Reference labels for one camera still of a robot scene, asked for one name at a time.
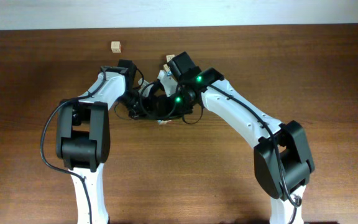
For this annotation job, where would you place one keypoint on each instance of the wooden block blue corner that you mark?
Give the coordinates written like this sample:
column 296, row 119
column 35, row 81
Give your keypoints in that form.
column 163, row 122

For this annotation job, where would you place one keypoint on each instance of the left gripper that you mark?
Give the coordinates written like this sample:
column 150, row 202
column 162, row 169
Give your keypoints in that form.
column 145, row 113

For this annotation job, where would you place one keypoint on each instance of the far left wooden block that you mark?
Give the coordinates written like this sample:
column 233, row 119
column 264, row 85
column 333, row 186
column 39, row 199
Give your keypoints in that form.
column 116, row 47

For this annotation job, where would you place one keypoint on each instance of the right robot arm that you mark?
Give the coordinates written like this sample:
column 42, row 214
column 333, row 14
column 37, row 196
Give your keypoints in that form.
column 282, row 157

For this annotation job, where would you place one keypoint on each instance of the small top wooden block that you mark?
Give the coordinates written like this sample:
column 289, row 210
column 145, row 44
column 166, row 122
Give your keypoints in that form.
column 169, row 57

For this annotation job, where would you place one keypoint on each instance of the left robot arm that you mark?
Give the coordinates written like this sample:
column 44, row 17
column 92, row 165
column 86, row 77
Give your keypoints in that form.
column 83, row 135

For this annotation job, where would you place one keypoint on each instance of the wooden block blue side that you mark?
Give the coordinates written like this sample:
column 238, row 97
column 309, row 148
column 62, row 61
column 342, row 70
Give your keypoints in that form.
column 166, row 68

